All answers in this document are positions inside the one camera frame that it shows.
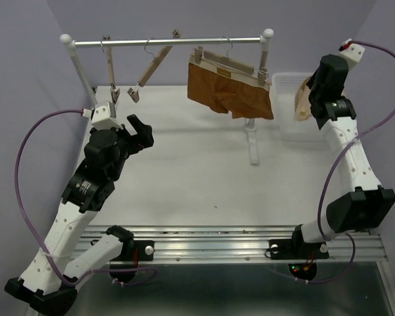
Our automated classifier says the hanger holding brown underwear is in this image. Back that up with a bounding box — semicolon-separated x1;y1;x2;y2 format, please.
192;29;274;86

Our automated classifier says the empty wooden clip hanger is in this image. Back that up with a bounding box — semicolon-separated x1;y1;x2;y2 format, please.
101;43;120;104

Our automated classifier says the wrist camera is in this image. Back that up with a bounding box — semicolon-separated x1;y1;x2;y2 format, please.
338;38;365;70
91;101;122;130

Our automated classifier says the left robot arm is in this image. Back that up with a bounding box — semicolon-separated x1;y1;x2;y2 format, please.
5;115;154;315

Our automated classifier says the silver and white clothes rack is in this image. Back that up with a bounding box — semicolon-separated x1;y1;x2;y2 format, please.
59;28;275;165

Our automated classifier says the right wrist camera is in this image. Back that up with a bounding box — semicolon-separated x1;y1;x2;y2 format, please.
338;38;365;70

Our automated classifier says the brown underwear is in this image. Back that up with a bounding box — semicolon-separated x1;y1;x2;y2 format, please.
187;63;274;120

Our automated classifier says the cream beige underwear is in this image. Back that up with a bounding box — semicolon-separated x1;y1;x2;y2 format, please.
294;76;312;121

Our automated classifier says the beige clip hanger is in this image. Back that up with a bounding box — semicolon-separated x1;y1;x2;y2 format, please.
127;38;173;103

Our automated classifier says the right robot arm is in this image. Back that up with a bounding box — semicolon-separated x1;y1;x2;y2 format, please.
265;54;395;260

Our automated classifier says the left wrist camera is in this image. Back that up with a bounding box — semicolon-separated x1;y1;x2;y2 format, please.
91;101;122;130

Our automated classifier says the white plastic basket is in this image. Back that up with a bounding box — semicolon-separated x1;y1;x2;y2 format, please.
270;72;326;143

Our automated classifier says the aluminium mounting rail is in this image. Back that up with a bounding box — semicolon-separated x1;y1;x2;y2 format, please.
128;226;388;265

